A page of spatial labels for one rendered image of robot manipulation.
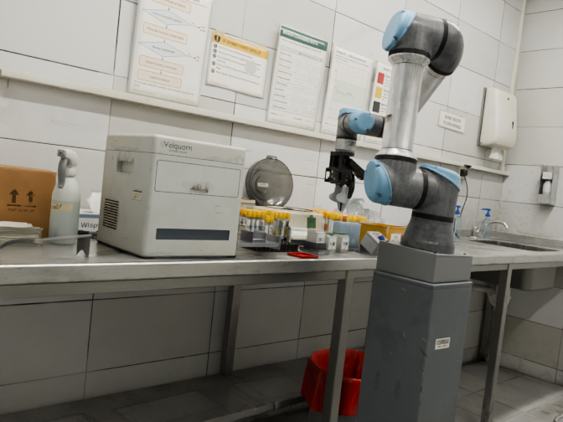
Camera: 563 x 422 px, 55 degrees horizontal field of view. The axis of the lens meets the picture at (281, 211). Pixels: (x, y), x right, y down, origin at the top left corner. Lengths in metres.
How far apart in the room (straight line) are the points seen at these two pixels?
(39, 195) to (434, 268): 1.06
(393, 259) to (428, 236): 0.12
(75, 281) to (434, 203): 0.93
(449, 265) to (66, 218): 1.01
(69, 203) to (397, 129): 0.88
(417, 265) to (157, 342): 1.11
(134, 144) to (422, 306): 0.85
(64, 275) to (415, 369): 0.91
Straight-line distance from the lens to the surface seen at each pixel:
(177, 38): 2.10
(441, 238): 1.53
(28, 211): 1.56
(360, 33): 2.81
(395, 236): 2.07
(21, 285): 1.23
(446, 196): 1.53
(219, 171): 1.42
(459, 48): 1.64
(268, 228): 1.67
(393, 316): 1.54
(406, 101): 1.52
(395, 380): 1.57
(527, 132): 4.08
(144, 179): 1.34
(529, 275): 3.23
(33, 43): 1.90
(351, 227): 1.97
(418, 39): 1.56
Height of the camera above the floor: 1.09
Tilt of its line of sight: 3 degrees down
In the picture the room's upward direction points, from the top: 6 degrees clockwise
